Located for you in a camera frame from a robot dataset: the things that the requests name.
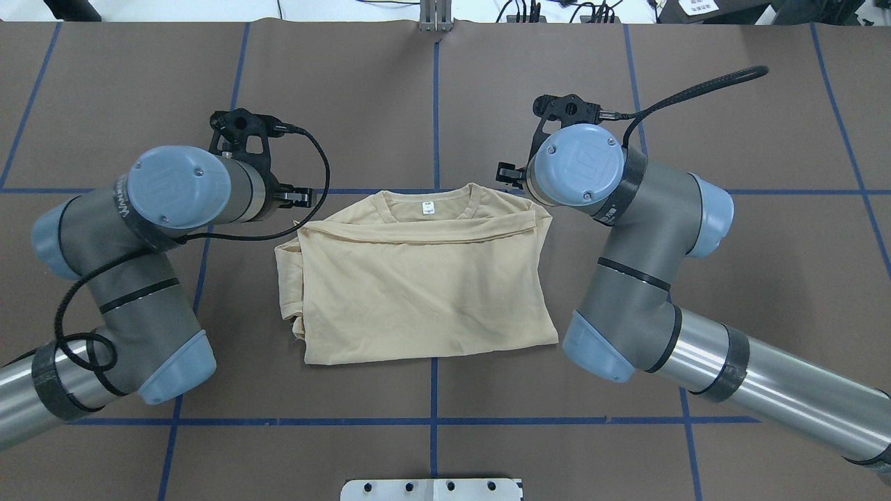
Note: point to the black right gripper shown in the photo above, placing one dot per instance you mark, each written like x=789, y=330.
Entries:
x=509, y=172

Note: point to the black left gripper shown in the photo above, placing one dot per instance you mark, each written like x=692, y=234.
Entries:
x=295, y=197

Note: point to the cream long-sleeve graphic shirt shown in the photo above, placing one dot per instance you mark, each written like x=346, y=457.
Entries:
x=397, y=277

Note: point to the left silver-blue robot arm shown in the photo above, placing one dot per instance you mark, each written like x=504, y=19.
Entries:
x=125, y=326

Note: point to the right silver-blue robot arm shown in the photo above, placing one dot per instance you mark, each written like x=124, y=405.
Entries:
x=784, y=318

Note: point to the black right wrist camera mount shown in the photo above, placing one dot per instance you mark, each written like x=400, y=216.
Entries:
x=568, y=110

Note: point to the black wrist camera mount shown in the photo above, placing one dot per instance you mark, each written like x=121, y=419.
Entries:
x=233, y=129
x=568, y=110

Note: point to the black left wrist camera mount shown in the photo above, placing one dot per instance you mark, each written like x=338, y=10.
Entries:
x=233, y=129

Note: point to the aluminium frame post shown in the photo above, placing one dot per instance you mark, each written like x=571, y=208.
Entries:
x=435, y=15

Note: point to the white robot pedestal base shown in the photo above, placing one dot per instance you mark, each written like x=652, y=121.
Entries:
x=433, y=489

